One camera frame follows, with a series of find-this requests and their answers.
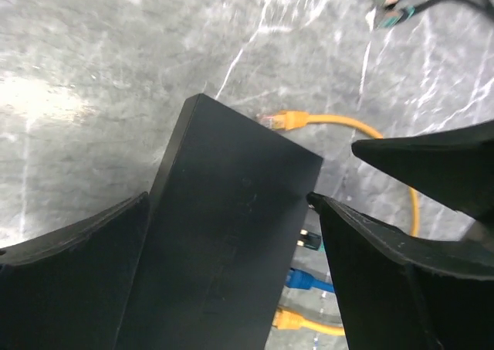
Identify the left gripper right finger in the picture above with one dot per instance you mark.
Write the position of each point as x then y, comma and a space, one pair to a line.
396, 291

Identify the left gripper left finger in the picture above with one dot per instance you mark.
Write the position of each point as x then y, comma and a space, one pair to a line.
68, 289

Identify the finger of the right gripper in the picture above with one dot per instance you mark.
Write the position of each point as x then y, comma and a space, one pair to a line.
455, 168

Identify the black network switch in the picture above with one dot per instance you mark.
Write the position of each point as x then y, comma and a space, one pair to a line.
227, 206

